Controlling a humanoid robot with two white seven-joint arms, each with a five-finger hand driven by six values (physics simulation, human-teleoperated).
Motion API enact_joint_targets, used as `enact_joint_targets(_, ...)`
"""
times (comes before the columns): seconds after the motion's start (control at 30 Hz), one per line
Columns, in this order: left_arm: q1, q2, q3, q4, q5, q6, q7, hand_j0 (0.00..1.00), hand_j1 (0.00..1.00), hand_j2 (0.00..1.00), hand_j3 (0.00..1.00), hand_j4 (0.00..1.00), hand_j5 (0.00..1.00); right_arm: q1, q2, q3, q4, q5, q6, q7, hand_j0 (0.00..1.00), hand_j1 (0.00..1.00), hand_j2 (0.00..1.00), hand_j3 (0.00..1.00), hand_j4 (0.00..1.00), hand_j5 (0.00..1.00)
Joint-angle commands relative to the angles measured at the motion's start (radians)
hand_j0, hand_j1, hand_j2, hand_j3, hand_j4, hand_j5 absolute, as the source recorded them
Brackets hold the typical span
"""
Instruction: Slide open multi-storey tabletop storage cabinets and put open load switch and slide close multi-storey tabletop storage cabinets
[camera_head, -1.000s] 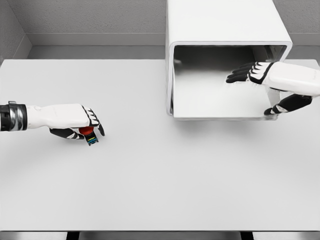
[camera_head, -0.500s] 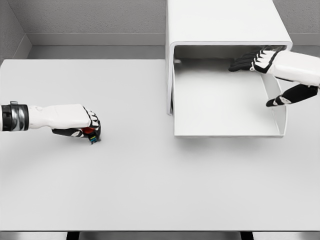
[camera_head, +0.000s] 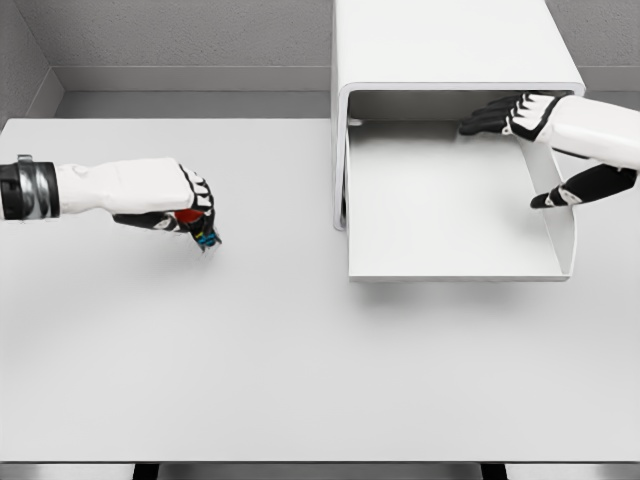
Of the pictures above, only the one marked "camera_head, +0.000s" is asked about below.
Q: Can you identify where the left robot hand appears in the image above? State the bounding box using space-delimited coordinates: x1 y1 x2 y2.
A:
97 157 217 234

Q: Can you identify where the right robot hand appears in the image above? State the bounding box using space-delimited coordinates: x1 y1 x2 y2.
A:
458 91 638 210

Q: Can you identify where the red and black load switch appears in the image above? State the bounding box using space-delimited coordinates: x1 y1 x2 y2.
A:
173 207 224 252

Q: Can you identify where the white cabinet drawer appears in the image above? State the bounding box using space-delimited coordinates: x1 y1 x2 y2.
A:
345 117 578 284

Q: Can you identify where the white tabletop cabinet shell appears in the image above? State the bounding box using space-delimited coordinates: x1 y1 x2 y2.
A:
331 0 587 232

